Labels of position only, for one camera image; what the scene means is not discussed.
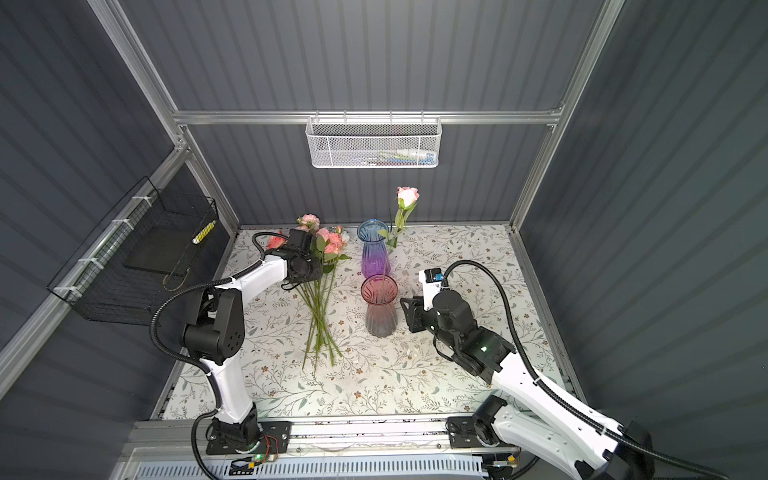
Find pink red glass vase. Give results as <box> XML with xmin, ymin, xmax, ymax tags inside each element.
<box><xmin>361</xmin><ymin>274</ymin><xmax>399</xmax><ymax>338</ymax></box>

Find pale pink rose stem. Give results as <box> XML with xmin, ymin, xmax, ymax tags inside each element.
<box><xmin>376</xmin><ymin>187</ymin><xmax>420</xmax><ymax>254</ymax></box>

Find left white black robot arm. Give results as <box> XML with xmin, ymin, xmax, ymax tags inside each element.
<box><xmin>182</xmin><ymin>229</ymin><xmax>323</xmax><ymax>452</ymax></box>

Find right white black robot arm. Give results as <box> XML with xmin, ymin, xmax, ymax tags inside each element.
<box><xmin>400</xmin><ymin>290</ymin><xmax>655</xmax><ymax>479</ymax></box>

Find bunch of artificial flowers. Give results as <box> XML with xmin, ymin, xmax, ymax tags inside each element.
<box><xmin>296</xmin><ymin>214</ymin><xmax>350</xmax><ymax>370</ymax></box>

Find blue purple glass vase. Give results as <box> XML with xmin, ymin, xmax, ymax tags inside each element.
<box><xmin>357</xmin><ymin>219</ymin><xmax>391</xmax><ymax>278</ymax></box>

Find floral patterned table mat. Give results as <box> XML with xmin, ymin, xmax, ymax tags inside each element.
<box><xmin>241</xmin><ymin>225</ymin><xmax>561</xmax><ymax>418</ymax></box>

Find yellow green marker pen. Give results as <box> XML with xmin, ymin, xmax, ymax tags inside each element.
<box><xmin>192</xmin><ymin>220</ymin><xmax>217</xmax><ymax>245</ymax></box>

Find tubes in white basket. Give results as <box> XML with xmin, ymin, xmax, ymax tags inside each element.
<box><xmin>359</xmin><ymin>148</ymin><xmax>438</xmax><ymax>167</ymax></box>

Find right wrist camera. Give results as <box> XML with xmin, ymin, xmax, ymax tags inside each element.
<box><xmin>418</xmin><ymin>267</ymin><xmax>444</xmax><ymax>311</ymax></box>

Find white wire mesh basket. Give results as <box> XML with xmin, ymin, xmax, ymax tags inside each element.
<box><xmin>305</xmin><ymin>116</ymin><xmax>443</xmax><ymax>169</ymax></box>

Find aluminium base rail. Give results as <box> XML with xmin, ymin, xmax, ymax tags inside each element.
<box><xmin>113</xmin><ymin>410</ymin><xmax>613</xmax><ymax>480</ymax></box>

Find right black corrugated cable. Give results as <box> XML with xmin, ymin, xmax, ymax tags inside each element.
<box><xmin>440</xmin><ymin>259</ymin><xmax>733</xmax><ymax>480</ymax></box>

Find black corrugated cable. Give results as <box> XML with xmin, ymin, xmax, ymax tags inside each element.
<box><xmin>148</xmin><ymin>230</ymin><xmax>289</xmax><ymax>480</ymax></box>
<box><xmin>440</xmin><ymin>259</ymin><xmax>733</xmax><ymax>480</ymax></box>

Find black wire mesh basket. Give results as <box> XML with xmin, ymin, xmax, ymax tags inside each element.
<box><xmin>47</xmin><ymin>182</ymin><xmax>225</xmax><ymax>325</ymax></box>

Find left black corrugated cable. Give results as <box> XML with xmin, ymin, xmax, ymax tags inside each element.
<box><xmin>148</xmin><ymin>230</ymin><xmax>289</xmax><ymax>480</ymax></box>

